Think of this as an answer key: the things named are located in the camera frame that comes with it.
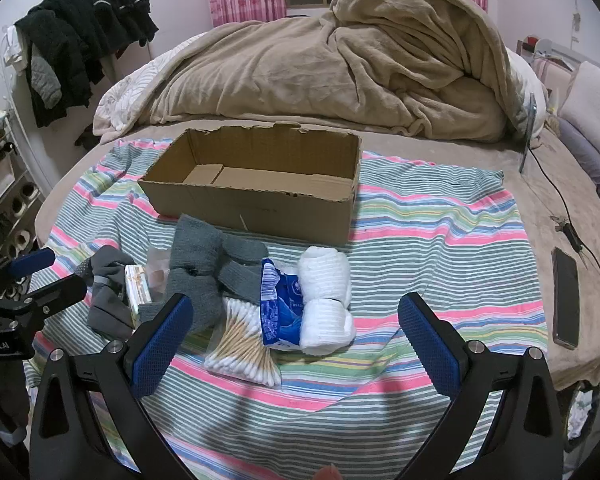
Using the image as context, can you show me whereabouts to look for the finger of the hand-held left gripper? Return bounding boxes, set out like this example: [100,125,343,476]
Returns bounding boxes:
[0,248,57,285]
[22,275,89,317]

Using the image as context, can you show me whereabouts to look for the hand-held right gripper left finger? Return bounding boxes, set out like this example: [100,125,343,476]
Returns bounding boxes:
[29,293,195,480]

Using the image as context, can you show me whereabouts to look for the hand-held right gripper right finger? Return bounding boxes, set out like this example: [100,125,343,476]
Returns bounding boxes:
[398,292,565,480]

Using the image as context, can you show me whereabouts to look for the dark grey short sock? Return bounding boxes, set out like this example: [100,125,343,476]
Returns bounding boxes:
[75,249,137,340]

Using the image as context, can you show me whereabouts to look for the small yellow printed box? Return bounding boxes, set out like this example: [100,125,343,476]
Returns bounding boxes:
[124,265,157,322]

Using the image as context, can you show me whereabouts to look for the bag of cotton swabs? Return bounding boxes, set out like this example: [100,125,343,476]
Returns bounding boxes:
[202,296,283,388]

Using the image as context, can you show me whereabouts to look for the grey knitted sock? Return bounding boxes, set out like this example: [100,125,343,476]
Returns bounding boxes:
[216,259,265,301]
[166,214,271,333]

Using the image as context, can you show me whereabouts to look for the white socks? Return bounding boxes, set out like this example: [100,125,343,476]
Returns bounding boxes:
[297,245,357,356]

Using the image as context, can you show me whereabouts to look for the blue plastic packet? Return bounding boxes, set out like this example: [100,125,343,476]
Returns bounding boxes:
[258,257,307,348]

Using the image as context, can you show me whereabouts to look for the brown cardboard box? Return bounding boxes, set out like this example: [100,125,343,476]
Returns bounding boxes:
[138,122,363,247]

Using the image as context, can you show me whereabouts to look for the shoe rack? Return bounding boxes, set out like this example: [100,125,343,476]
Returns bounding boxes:
[0,110,46,271]

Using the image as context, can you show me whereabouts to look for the clear plastic bag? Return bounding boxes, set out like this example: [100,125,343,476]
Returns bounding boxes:
[146,246,173,302]

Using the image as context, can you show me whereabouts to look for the striped cloth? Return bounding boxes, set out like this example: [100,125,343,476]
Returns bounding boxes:
[24,137,550,480]

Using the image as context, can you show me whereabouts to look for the black smartphone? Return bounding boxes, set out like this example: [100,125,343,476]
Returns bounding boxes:
[550,247,580,351]

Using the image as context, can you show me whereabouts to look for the bed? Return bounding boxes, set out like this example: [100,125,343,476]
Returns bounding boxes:
[32,125,600,392]

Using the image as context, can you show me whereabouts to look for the white floral quilt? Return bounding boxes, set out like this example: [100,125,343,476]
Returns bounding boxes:
[92,32,211,137]

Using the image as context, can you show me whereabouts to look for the pile of black clothes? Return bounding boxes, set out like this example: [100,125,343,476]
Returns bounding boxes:
[14,0,159,129]

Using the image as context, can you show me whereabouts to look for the grey pillow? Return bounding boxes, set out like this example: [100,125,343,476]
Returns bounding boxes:
[554,116,600,188]

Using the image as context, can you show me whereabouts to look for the beige fleece blanket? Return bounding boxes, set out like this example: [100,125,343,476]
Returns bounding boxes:
[92,0,528,142]

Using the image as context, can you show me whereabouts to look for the white patterned pillow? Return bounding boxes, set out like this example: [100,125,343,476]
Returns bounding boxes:
[560,61,600,165]

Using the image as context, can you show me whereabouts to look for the black cable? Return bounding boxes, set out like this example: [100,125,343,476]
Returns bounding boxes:
[527,144,600,291]

